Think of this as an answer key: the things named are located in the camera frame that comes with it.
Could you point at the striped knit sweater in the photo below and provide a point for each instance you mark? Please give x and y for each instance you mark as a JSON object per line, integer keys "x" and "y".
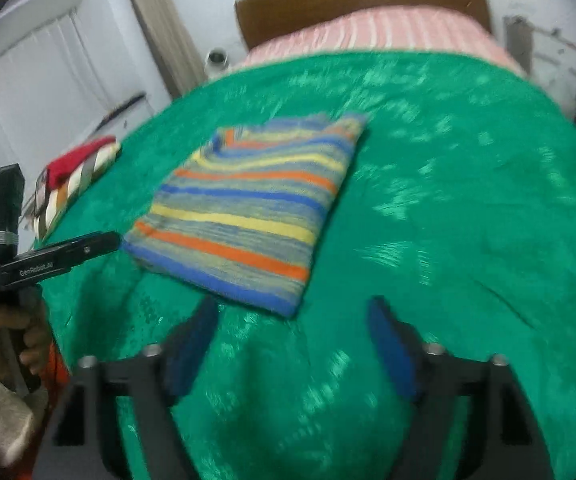
{"x": 248, "y": 210}

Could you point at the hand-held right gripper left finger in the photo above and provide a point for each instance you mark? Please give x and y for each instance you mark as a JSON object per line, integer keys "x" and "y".
{"x": 193, "y": 350}

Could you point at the beige curtain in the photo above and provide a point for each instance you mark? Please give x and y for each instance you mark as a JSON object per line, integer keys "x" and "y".
{"x": 163, "y": 25}

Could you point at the orange garment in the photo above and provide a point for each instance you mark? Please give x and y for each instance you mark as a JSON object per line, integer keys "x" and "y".
{"x": 57, "y": 375}

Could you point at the white desk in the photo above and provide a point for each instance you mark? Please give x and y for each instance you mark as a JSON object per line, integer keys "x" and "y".
{"x": 563, "y": 60}

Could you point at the black thin rod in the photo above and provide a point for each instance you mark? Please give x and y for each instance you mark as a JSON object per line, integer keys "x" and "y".
{"x": 118, "y": 110}

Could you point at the red cloth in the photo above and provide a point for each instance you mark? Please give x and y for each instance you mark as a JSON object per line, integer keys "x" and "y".
{"x": 68, "y": 162}

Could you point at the white wardrobe door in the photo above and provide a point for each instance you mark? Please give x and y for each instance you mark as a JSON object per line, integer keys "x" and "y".
{"x": 43, "y": 60}

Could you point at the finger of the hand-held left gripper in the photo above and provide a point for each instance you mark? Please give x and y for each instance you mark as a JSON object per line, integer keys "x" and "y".
{"x": 95, "y": 247}

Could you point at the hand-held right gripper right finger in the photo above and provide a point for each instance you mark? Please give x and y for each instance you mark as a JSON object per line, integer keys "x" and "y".
{"x": 393, "y": 350}

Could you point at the brown wooden headboard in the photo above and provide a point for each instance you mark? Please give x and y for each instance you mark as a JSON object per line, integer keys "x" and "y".
{"x": 318, "y": 0}

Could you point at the white round device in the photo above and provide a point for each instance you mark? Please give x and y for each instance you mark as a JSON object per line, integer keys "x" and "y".
{"x": 217, "y": 57}

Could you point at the striped pillow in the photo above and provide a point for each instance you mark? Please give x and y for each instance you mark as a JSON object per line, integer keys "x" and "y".
{"x": 80, "y": 180}

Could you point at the pink striped bedsheet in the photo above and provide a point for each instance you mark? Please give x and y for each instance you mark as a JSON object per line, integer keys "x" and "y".
{"x": 393, "y": 30}

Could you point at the grey board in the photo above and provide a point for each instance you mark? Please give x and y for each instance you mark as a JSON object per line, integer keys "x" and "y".
{"x": 518, "y": 45}

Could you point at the green blanket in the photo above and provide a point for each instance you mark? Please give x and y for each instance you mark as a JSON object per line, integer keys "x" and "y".
{"x": 443, "y": 260}

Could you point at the person's left hand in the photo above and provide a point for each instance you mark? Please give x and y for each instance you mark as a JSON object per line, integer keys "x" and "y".
{"x": 35, "y": 340}

